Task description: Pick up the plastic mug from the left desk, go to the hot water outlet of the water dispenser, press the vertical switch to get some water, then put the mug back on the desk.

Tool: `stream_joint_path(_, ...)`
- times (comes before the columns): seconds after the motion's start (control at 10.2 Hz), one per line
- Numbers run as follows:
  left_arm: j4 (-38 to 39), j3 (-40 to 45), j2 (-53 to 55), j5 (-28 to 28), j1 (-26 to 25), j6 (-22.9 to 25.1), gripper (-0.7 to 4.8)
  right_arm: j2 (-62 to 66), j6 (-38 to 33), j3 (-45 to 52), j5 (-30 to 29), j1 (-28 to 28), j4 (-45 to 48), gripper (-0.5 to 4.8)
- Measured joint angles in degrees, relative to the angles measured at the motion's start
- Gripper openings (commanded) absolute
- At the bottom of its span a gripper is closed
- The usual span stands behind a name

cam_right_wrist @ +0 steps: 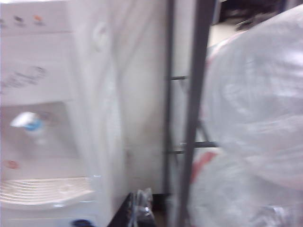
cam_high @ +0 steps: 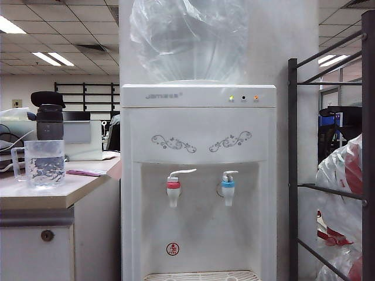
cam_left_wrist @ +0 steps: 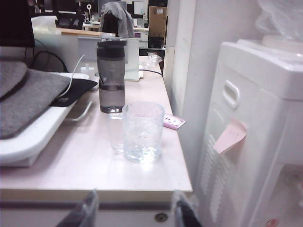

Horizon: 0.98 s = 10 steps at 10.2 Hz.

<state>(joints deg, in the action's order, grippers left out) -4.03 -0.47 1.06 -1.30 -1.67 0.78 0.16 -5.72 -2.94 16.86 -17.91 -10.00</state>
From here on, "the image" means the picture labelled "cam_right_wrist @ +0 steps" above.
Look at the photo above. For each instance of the bagged water jug red label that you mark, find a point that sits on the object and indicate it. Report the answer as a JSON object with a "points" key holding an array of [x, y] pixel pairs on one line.
{"points": [[260, 94], [225, 203]]}

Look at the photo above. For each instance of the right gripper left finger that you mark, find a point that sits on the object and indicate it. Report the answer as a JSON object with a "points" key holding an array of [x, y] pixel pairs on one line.
{"points": [[127, 212]]}

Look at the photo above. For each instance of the dark grey metal rack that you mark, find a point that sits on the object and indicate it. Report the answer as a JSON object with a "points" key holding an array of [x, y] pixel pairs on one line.
{"points": [[196, 71]]}

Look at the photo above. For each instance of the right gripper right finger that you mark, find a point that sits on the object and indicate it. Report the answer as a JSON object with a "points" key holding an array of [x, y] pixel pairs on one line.
{"points": [[145, 210]]}

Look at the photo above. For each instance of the white water dispenser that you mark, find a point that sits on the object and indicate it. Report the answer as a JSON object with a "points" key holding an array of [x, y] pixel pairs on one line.
{"points": [[47, 59]]}

